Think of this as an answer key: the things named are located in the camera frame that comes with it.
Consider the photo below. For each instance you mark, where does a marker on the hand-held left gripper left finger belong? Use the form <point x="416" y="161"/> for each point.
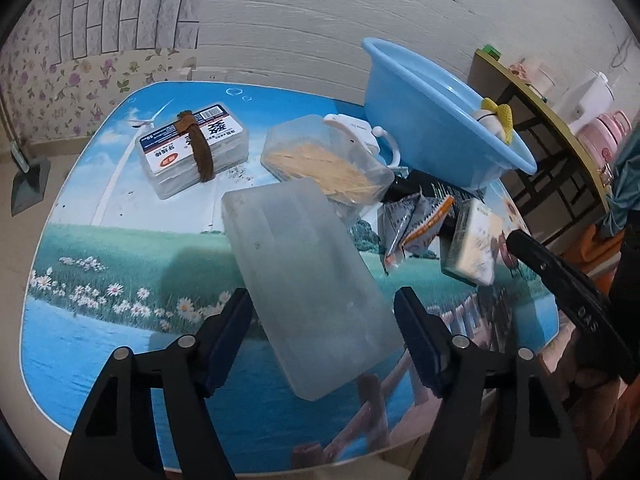
<point x="227" y="342"/>

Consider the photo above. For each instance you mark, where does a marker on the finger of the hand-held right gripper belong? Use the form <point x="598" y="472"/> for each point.
<point x="560" y="280"/>

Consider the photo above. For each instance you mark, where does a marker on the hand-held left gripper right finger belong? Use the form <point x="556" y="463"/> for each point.
<point x="420" y="342"/>

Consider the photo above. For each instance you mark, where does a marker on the cream carton box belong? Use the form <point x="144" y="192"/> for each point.
<point x="472" y="245"/>

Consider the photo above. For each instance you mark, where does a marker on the grey orange snack packet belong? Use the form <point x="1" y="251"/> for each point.
<point x="415" y="230"/>

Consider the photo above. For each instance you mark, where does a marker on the clear labelled plastic box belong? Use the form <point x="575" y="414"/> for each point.
<point x="165" y="155"/>

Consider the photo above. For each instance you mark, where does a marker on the clear toothpick box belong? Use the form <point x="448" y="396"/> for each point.
<point x="320" y="160"/>

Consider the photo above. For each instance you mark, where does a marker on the blue plastic basin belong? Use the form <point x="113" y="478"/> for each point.
<point x="415" y="125"/>

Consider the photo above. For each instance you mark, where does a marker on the orange object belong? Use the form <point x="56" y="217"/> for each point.
<point x="592" y="245"/>

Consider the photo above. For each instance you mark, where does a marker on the teal cloth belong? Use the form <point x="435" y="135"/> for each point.
<point x="625" y="185"/>

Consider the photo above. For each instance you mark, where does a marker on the pink lunch box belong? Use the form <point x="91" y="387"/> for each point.
<point x="605" y="135"/>

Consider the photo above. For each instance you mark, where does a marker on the white item in yellow net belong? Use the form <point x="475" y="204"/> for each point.
<point x="495" y="117"/>

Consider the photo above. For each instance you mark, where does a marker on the white electric kettle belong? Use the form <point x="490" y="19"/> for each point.
<point x="590" y="100"/>

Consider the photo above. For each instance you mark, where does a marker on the brown hair band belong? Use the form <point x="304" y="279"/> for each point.
<point x="200" y="150"/>

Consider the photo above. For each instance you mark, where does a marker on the small green box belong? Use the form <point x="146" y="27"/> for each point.
<point x="491" y="51"/>

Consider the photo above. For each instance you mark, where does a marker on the grey dustpan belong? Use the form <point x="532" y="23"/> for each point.
<point x="31" y="187"/>

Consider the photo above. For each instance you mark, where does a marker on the yellow desk with black frame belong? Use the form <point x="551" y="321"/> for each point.
<point x="550" y="106"/>

